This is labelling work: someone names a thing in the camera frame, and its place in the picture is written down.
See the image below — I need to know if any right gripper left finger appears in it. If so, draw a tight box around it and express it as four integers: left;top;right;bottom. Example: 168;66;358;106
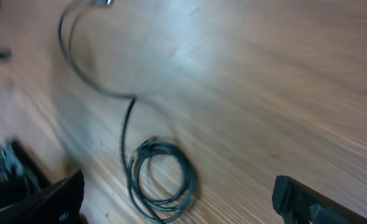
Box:
0;170;85;224

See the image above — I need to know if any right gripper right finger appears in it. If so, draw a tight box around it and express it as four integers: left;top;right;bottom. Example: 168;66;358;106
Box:
272;175;367;224

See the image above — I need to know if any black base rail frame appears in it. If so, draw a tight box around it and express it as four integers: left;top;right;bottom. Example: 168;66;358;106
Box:
0;139;51;209

